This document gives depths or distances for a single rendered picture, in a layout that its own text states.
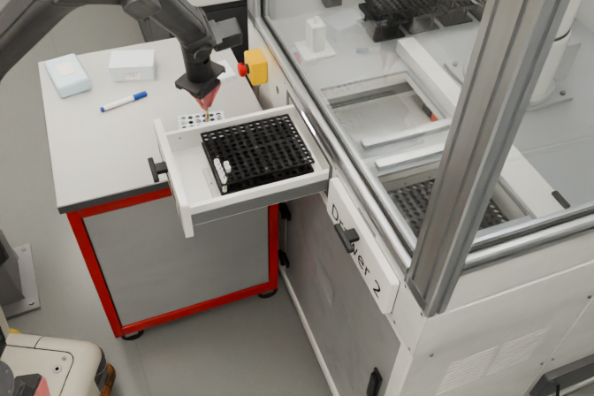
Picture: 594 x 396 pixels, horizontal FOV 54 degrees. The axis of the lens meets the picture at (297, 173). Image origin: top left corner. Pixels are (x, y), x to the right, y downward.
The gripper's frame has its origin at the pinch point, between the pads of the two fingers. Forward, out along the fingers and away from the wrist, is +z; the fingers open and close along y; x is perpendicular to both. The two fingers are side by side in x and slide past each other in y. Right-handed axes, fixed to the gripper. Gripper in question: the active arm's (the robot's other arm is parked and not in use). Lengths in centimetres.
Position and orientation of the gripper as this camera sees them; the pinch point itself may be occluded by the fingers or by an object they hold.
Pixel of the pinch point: (206, 105)
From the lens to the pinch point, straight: 137.8
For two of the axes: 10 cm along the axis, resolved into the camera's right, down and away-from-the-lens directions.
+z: 0.3, 6.4, 7.7
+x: -8.2, -4.2, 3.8
